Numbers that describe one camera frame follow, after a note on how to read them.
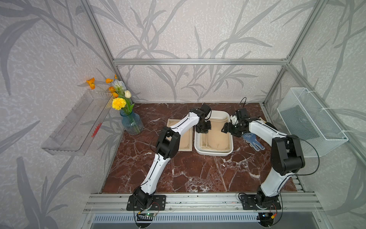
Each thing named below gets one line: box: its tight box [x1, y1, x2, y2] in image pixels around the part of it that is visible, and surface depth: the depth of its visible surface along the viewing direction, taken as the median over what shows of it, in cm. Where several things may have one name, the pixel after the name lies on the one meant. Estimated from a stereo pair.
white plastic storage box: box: [194, 109, 234, 157], surface depth 97 cm
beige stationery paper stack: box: [199, 118, 231, 152], surface depth 98 cm
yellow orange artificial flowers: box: [86, 74, 135, 114], surface depth 84 cm
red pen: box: [91, 122, 102, 138], surface depth 67 cm
